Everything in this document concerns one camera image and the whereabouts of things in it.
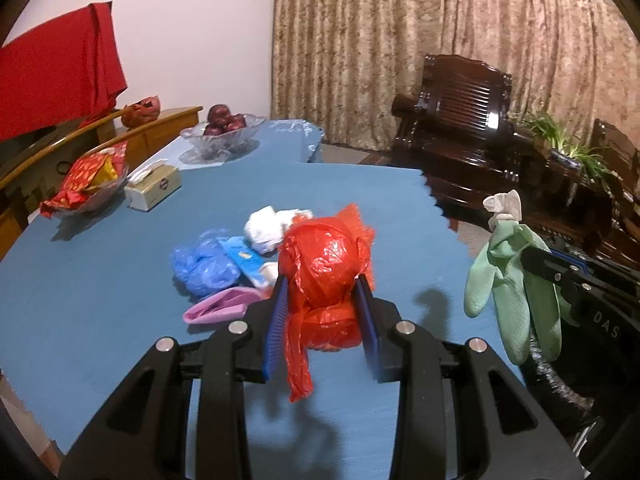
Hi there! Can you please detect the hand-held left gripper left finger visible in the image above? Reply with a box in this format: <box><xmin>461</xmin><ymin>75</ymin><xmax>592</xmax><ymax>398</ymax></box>
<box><xmin>60</xmin><ymin>277</ymin><xmax>291</xmax><ymax>480</ymax></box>

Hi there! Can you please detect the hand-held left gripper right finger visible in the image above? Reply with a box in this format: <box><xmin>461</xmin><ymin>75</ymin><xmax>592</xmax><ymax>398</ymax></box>
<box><xmin>352</xmin><ymin>275</ymin><xmax>586</xmax><ymax>480</ymax></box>

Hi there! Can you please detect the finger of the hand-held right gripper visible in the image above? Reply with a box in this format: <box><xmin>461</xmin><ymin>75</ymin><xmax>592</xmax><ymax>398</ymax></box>
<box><xmin>520</xmin><ymin>246</ymin><xmax>601</xmax><ymax>292</ymax></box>

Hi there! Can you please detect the green rubber glove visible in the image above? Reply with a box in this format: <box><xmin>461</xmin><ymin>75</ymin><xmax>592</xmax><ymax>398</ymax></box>
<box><xmin>463</xmin><ymin>219</ymin><xmax>563</xmax><ymax>366</ymax></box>

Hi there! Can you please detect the small white tissue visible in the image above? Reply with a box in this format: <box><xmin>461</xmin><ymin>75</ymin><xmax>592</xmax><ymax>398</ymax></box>
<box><xmin>483</xmin><ymin>190</ymin><xmax>524</xmax><ymax>223</ymax></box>

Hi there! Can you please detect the red plastic bag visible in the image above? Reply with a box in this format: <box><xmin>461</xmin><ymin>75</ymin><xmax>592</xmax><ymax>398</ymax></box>
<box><xmin>277</xmin><ymin>203</ymin><xmax>377</xmax><ymax>403</ymax></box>

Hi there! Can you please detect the blue and white tube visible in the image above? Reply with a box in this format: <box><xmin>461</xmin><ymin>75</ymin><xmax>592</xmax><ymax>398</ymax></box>
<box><xmin>218</xmin><ymin>236</ymin><xmax>279</xmax><ymax>289</ymax></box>

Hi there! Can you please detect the blue plastic bag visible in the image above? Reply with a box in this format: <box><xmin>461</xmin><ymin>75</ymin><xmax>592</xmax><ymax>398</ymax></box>
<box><xmin>171</xmin><ymin>230</ymin><xmax>236</xmax><ymax>298</ymax></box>

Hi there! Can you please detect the white crumpled plastic bag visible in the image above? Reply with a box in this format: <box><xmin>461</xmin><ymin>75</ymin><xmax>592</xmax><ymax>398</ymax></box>
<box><xmin>243</xmin><ymin>206</ymin><xmax>287</xmax><ymax>254</ymax></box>

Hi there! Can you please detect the white crumpled tissue paper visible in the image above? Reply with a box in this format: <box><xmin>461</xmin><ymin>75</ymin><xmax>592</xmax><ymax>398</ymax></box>
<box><xmin>278</xmin><ymin>209</ymin><xmax>315</xmax><ymax>232</ymax></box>

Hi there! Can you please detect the dark wooden chair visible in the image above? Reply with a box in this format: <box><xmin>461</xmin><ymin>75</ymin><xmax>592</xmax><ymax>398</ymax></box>
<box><xmin>589</xmin><ymin>119</ymin><xmax>640</xmax><ymax>263</ymax></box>

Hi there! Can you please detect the green potted plant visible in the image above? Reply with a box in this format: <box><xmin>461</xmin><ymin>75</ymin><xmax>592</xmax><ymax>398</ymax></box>
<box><xmin>520</xmin><ymin>112</ymin><xmax>615</xmax><ymax>192</ymax></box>

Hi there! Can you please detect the dark wooden armchair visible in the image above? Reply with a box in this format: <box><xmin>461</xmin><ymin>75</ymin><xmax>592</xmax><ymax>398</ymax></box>
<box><xmin>390</xmin><ymin>52</ymin><xmax>551</xmax><ymax>233</ymax></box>

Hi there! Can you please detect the cream tissue box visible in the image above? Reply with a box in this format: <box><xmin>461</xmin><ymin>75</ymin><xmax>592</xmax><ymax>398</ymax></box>
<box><xmin>124</xmin><ymin>160</ymin><xmax>182</xmax><ymax>211</ymax></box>

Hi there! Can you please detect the glass fruit bowl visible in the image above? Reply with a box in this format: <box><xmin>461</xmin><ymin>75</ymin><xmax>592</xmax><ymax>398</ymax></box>
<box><xmin>180</xmin><ymin>114</ymin><xmax>267</xmax><ymax>160</ymax></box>

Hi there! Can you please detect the glass snack dish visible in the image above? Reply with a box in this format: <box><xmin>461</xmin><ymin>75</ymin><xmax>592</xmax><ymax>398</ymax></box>
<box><xmin>50</xmin><ymin>162</ymin><xmax>131</xmax><ymax>219</ymax></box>

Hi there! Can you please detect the wooden cabinet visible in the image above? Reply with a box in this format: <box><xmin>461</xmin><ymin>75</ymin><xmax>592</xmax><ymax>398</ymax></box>
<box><xmin>0</xmin><ymin>106</ymin><xmax>203</xmax><ymax>261</ymax></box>

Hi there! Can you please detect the yellow snack packet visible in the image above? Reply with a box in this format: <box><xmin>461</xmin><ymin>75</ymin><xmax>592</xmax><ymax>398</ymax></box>
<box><xmin>92</xmin><ymin>161</ymin><xmax>119</xmax><ymax>184</ymax></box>

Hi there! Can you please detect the red snack packet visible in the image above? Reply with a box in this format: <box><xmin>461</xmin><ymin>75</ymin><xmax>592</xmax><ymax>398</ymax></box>
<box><xmin>40</xmin><ymin>141</ymin><xmax>129</xmax><ymax>218</ymax></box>

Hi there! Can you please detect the crumpled red bag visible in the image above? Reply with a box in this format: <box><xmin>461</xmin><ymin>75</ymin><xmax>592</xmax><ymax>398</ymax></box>
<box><xmin>121</xmin><ymin>96</ymin><xmax>162</xmax><ymax>127</ymax></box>

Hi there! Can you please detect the beige patterned curtain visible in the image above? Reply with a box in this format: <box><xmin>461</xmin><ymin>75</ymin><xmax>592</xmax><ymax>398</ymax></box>
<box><xmin>270</xmin><ymin>0</ymin><xmax>640</xmax><ymax>155</ymax></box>

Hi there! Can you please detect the red cloth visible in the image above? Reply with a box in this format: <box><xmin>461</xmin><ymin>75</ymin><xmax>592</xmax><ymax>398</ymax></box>
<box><xmin>0</xmin><ymin>2</ymin><xmax>128</xmax><ymax>143</ymax></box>

